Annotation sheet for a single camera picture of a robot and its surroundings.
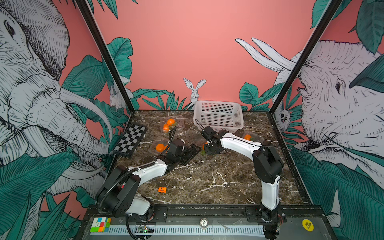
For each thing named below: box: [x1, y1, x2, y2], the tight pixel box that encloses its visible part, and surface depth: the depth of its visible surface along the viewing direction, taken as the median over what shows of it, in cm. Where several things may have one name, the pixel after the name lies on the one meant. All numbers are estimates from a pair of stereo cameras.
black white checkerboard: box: [112, 123, 148, 157], surface depth 100 cm
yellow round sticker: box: [302, 219, 315, 232], surface depth 73 cm
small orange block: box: [158, 187, 167, 194], surface depth 81 cm
